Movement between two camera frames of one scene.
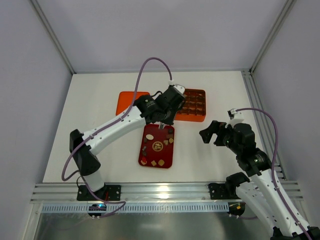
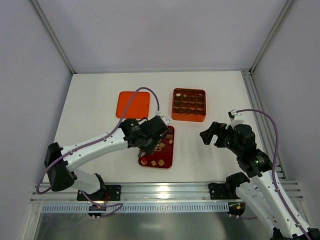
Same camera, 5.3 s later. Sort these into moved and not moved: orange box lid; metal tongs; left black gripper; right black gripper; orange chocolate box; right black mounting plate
Moved: left black gripper; metal tongs
Not moved: orange box lid; right black gripper; right black mounting plate; orange chocolate box
